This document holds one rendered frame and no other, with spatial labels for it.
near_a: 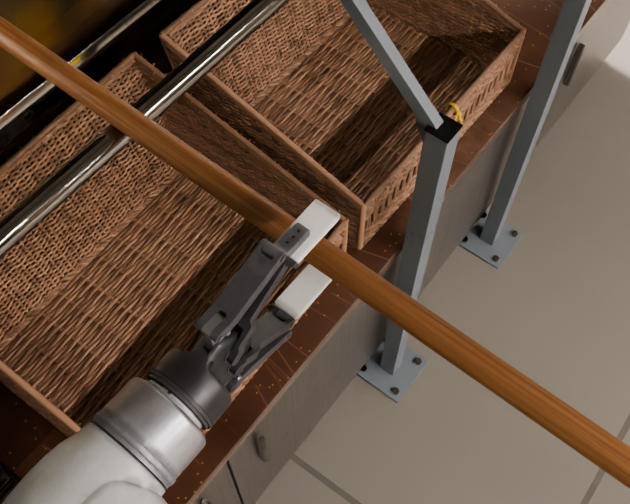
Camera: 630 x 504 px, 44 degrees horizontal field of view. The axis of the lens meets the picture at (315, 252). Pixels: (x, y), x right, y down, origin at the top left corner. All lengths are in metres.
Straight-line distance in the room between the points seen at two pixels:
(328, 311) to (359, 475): 0.60
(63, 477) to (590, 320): 1.71
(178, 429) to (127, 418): 0.04
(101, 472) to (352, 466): 1.31
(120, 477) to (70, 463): 0.04
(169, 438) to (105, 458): 0.05
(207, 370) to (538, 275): 1.60
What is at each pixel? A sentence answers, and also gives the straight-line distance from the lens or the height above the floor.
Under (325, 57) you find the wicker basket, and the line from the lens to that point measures 1.78.
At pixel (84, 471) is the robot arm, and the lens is 0.67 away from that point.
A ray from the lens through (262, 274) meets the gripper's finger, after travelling 0.68.
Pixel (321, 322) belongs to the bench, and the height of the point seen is 0.58.
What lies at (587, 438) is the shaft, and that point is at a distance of 0.73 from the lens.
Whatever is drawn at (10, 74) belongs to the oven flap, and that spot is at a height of 0.98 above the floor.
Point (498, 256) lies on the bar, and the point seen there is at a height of 0.01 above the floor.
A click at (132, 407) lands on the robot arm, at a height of 1.23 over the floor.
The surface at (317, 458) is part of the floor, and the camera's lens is 1.93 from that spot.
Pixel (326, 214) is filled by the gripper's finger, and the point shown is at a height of 1.25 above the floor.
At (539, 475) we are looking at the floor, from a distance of 2.00.
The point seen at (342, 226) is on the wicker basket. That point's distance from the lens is 1.34.
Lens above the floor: 1.87
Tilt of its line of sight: 60 degrees down
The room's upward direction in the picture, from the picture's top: straight up
